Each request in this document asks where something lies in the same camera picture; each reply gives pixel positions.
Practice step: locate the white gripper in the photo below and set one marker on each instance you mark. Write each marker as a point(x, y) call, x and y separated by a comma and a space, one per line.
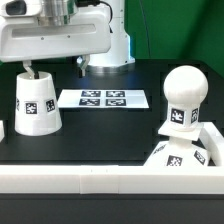
point(42, 29)

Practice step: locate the white lamp shade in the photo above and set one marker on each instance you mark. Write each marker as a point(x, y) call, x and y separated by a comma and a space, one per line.
point(36, 110)

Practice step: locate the white lamp bulb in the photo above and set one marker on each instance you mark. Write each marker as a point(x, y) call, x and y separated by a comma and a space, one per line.
point(185, 88)

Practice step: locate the white lamp base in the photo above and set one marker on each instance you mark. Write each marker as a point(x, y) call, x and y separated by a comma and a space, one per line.
point(179, 150)

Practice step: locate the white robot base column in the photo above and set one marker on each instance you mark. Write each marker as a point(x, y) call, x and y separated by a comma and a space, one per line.
point(116, 36)

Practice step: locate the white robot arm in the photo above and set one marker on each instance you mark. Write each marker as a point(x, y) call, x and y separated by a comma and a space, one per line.
point(46, 29)

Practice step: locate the white marker sheet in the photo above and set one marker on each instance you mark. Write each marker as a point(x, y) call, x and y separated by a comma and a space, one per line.
point(82, 98)

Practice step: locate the white left wall bar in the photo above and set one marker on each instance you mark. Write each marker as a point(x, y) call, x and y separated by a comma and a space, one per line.
point(2, 133)

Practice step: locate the white wall bar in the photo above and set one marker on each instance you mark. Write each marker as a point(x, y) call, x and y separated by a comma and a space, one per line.
point(39, 179)
point(213, 141)
point(2, 133)

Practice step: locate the white front wall bar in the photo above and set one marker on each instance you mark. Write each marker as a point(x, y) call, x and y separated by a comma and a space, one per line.
point(39, 179)

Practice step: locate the white right wall bar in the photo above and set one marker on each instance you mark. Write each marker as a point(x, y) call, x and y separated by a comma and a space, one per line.
point(213, 141)

